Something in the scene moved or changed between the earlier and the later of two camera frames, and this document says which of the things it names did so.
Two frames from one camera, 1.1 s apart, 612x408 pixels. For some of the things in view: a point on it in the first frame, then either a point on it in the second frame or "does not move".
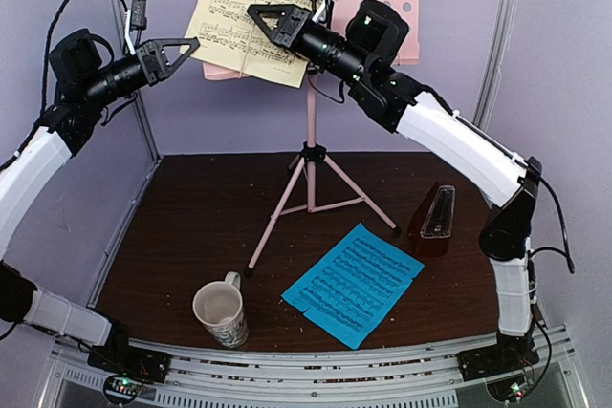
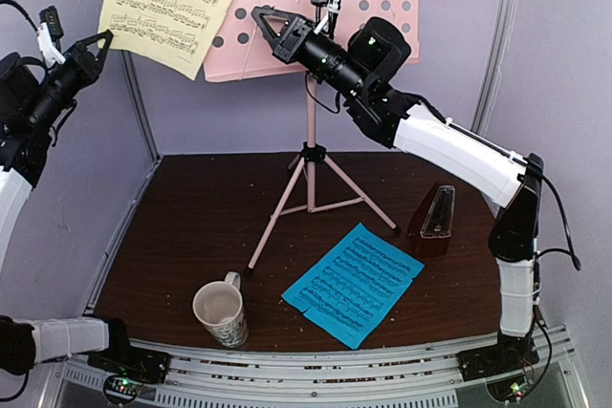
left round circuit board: (123, 388) does not move
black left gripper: (157, 58) to (89, 66)
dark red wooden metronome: (431, 227) does not move
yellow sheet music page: (229, 33) to (168, 6)
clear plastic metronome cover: (438, 222) does not move
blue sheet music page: (352, 289) does not move
